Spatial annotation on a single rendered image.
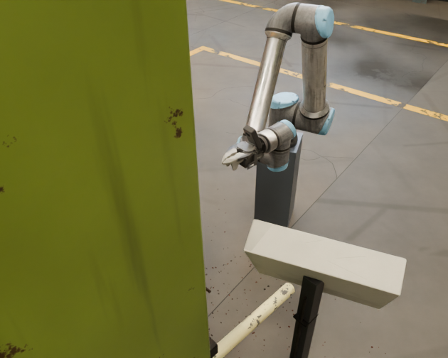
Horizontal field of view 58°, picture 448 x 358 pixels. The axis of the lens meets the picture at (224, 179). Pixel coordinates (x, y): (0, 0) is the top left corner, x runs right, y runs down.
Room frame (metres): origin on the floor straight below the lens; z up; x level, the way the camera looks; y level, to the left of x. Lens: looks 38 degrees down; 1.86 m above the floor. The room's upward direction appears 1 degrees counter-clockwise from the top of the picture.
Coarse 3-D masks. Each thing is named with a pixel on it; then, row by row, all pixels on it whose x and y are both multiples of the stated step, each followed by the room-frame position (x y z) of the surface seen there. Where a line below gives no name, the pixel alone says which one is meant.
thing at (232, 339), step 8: (280, 288) 0.90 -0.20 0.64; (288, 288) 0.90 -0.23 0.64; (272, 296) 0.87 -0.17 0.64; (280, 296) 0.87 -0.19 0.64; (288, 296) 0.88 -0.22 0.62; (264, 304) 0.84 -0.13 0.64; (272, 304) 0.84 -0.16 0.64; (280, 304) 0.85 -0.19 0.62; (256, 312) 0.80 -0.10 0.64; (264, 312) 0.80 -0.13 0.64; (272, 312) 0.82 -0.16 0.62; (248, 320) 0.77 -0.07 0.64; (256, 320) 0.77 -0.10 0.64; (240, 328) 0.74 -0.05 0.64; (248, 328) 0.75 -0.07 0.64; (232, 336) 0.72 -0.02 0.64; (240, 336) 0.72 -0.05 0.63; (224, 344) 0.69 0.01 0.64; (232, 344) 0.69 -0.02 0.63; (224, 352) 0.67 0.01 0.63
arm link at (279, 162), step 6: (276, 150) 1.38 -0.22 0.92; (282, 150) 1.37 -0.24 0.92; (288, 150) 1.39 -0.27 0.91; (264, 156) 1.40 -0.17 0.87; (270, 156) 1.39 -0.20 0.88; (276, 156) 1.38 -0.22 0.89; (282, 156) 1.37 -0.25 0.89; (288, 156) 1.39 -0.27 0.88; (264, 162) 1.40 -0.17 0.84; (270, 162) 1.39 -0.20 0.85; (276, 162) 1.38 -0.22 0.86; (282, 162) 1.37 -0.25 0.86; (288, 162) 1.39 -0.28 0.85; (270, 168) 1.39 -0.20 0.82; (276, 168) 1.37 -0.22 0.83; (282, 168) 1.38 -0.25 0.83
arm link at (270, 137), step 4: (260, 132) 1.36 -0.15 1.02; (264, 132) 1.35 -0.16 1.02; (268, 132) 1.35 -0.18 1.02; (272, 132) 1.36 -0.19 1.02; (264, 136) 1.34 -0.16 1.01; (268, 136) 1.33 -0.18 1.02; (272, 136) 1.34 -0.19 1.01; (276, 136) 1.35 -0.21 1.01; (268, 140) 1.32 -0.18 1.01; (272, 140) 1.33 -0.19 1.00; (276, 140) 1.34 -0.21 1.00; (268, 144) 1.32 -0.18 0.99; (272, 144) 1.32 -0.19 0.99; (276, 144) 1.33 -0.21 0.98; (268, 148) 1.32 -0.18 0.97; (272, 148) 1.32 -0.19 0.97; (268, 152) 1.32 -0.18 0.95
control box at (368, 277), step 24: (264, 240) 0.64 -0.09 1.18; (288, 240) 0.63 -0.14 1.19; (312, 240) 0.62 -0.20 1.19; (264, 264) 0.66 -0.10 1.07; (288, 264) 0.59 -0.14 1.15; (312, 264) 0.57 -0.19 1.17; (336, 264) 0.57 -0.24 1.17; (360, 264) 0.56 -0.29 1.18; (384, 264) 0.55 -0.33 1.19; (336, 288) 0.61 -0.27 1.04; (360, 288) 0.54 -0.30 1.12; (384, 288) 0.51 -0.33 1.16
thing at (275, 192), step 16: (256, 176) 1.89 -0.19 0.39; (272, 176) 1.86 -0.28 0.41; (288, 176) 1.83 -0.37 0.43; (256, 192) 1.89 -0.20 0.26; (272, 192) 1.85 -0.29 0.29; (288, 192) 1.82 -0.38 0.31; (256, 208) 1.89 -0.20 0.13; (272, 208) 1.85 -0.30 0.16; (288, 208) 1.82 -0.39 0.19; (288, 224) 1.85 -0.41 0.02
